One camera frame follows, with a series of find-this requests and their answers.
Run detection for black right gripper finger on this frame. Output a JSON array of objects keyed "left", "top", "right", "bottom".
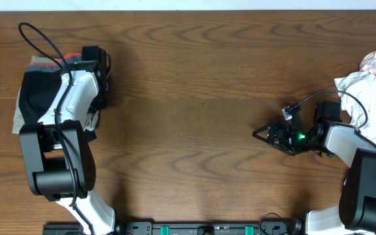
[
  {"left": 252, "top": 125, "right": 270, "bottom": 141},
  {"left": 266, "top": 141, "right": 295, "bottom": 156}
]

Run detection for black leggings with red waistband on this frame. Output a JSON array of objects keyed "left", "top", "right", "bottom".
[{"left": 18, "top": 52, "right": 84, "bottom": 127}]

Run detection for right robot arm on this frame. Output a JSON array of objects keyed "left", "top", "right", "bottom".
[{"left": 252, "top": 121, "right": 376, "bottom": 234}]

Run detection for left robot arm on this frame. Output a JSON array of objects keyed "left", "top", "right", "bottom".
[{"left": 19, "top": 59, "right": 116, "bottom": 234}]

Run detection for olive green fabric bag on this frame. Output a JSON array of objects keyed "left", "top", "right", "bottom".
[{"left": 12, "top": 52, "right": 99, "bottom": 134}]

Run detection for black cloth under bag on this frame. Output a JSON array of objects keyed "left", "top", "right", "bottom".
[{"left": 84, "top": 130, "right": 97, "bottom": 142}]

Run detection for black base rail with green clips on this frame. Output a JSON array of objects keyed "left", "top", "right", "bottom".
[{"left": 42, "top": 212, "right": 305, "bottom": 235}]

